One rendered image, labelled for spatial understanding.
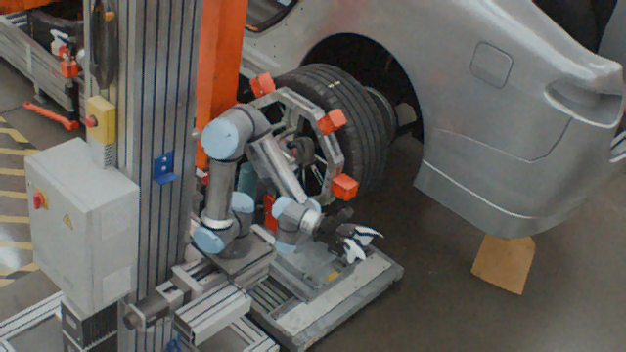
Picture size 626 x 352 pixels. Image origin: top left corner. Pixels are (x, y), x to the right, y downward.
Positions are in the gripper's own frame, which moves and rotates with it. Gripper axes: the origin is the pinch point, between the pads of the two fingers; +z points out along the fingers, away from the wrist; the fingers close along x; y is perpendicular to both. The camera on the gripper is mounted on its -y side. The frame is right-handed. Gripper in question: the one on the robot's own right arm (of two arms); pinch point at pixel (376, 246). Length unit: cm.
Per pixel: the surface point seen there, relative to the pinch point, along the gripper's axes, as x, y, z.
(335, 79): -94, -7, -59
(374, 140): -90, 11, -34
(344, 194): -69, 29, -34
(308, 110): -73, 2, -60
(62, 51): -131, 58, -243
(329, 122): -69, 2, -49
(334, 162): -70, 18, -42
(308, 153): -62, 14, -52
